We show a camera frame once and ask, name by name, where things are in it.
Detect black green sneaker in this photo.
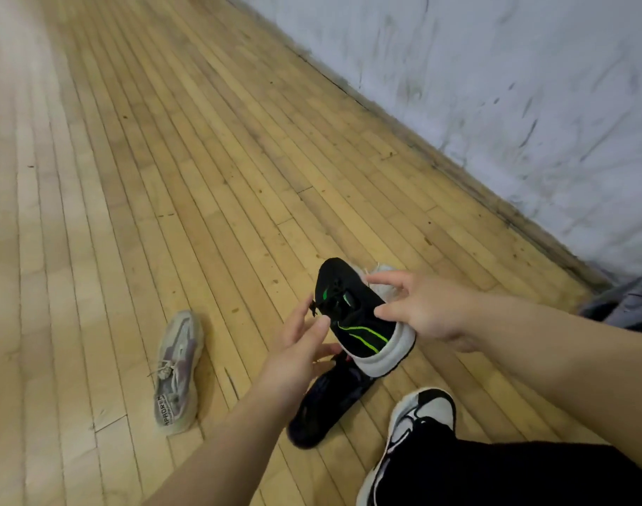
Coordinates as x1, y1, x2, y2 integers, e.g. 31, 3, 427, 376
310, 257, 416, 379

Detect person's black shorts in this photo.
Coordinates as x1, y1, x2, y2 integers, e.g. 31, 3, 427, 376
373, 421, 642, 506

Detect person's left hand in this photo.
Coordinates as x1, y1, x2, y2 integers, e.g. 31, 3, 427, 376
255, 295, 344, 412

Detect black orange sneaker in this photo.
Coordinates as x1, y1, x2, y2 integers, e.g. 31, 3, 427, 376
287, 352, 377, 450

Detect beige grey lettered sneaker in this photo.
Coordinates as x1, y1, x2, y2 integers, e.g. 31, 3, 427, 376
153, 310, 205, 437

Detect person's right hand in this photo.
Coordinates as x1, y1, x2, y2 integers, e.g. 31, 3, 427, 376
364, 269, 482, 353

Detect grey metal shoe rack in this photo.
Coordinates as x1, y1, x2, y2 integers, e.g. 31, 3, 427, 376
579, 268, 642, 337

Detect worn white black sneaker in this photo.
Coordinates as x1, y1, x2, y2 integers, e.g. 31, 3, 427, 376
356, 387, 457, 506

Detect person's right forearm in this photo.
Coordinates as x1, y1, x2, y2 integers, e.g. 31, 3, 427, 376
468, 294, 642, 480

